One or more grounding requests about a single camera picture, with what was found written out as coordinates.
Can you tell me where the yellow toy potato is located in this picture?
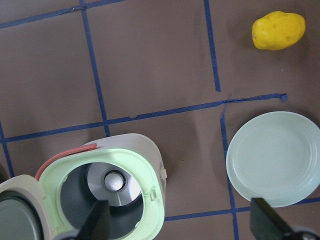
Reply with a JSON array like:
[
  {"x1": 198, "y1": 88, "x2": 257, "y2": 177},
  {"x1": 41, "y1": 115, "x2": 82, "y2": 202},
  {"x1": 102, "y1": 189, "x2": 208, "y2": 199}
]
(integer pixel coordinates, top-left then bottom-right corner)
[{"x1": 251, "y1": 11, "x2": 306, "y2": 51}]

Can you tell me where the white rice cooker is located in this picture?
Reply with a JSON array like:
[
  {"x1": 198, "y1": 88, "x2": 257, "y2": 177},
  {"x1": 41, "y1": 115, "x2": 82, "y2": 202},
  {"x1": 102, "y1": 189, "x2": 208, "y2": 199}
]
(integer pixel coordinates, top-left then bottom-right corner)
[{"x1": 0, "y1": 133, "x2": 167, "y2": 240}]

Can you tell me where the left pale green plate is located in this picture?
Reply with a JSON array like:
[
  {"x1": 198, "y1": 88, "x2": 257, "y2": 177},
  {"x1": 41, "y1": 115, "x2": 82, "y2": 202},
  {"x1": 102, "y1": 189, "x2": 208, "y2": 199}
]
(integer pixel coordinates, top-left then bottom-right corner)
[{"x1": 226, "y1": 111, "x2": 320, "y2": 208}]

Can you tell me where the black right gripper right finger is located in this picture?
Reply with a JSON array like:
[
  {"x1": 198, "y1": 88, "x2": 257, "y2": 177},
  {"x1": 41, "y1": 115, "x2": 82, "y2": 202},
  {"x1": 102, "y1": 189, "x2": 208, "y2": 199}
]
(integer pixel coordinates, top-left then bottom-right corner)
[{"x1": 250, "y1": 197, "x2": 293, "y2": 240}]

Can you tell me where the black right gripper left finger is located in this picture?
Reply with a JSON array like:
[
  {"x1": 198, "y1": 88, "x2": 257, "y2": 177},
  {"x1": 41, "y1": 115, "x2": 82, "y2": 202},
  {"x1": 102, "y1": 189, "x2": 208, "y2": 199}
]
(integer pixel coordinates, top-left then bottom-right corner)
[{"x1": 77, "y1": 200, "x2": 110, "y2": 240}]

